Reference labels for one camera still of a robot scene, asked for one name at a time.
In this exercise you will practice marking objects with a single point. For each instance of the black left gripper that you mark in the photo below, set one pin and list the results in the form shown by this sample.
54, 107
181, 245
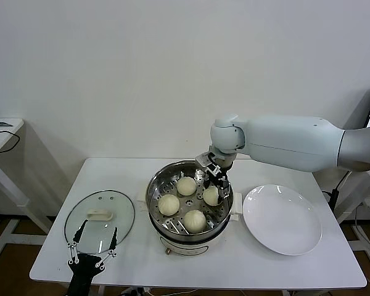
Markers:
83, 266

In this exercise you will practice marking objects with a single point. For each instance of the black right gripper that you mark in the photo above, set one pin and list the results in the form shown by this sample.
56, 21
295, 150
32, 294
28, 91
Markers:
219, 175

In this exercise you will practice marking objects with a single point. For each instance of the white steamed baozi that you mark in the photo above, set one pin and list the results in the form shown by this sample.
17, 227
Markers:
210, 197
186, 186
168, 205
195, 220

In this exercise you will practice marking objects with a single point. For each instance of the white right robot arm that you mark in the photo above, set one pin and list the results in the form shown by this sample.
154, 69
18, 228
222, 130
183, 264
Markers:
296, 138

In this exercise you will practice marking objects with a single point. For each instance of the stainless steel steamer basket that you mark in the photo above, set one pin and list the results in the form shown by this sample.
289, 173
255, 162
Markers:
160, 185

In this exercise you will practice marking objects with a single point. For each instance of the white electric cooker pot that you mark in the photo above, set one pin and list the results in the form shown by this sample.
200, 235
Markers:
188, 248

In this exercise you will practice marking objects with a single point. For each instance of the white round plate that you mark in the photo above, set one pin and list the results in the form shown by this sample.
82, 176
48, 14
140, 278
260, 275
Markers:
280, 219

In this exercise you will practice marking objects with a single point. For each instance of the white side table with tools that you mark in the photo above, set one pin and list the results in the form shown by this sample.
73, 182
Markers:
15, 123

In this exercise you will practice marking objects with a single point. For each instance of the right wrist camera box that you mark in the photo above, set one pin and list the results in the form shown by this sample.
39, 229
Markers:
203, 160

